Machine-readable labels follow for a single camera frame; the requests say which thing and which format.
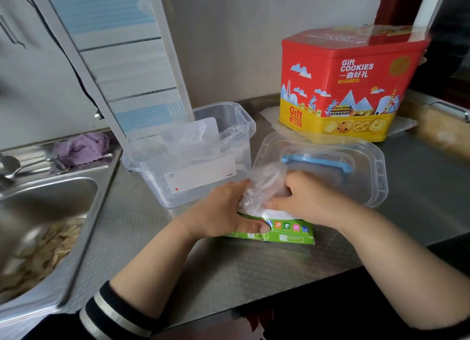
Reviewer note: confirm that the person's right fingers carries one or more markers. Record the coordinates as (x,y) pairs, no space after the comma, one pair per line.
(284,193)

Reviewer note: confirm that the food scraps in sink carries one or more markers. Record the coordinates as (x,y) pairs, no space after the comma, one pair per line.
(36,255)

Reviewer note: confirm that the person's left hand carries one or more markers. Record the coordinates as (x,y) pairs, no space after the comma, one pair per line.
(220,215)

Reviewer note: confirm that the person's right forearm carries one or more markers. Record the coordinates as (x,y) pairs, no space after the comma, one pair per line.
(400,262)

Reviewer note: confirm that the person's left forearm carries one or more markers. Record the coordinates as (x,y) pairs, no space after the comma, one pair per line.
(154,262)

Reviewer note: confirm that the person's left thumb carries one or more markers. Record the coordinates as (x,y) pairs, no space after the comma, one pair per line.
(253,226)

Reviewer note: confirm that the metal faucet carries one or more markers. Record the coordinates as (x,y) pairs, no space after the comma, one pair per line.
(33,167)

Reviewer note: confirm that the person's right hand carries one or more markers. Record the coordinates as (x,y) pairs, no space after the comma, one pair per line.
(312,200)

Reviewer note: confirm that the stainless steel sink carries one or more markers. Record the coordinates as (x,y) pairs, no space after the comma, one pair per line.
(44,222)

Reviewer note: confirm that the purple cloth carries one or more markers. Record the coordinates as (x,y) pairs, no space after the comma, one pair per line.
(82,149)

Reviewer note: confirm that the green plastic bag box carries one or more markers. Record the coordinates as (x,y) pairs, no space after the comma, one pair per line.
(290,229)

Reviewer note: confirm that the clear plastic storage container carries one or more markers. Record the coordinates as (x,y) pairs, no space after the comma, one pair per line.
(191,156)

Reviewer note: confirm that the white blue striped board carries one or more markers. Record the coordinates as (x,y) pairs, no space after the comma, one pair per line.
(121,57)

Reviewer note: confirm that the red yellow cookie tin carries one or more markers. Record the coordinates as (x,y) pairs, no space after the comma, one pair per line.
(348,90)

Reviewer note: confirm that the clear plastic bag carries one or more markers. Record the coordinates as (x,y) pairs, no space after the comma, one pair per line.
(262,189)

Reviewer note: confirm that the clear plastic bags in container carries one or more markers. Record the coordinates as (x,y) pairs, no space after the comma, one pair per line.
(198,138)

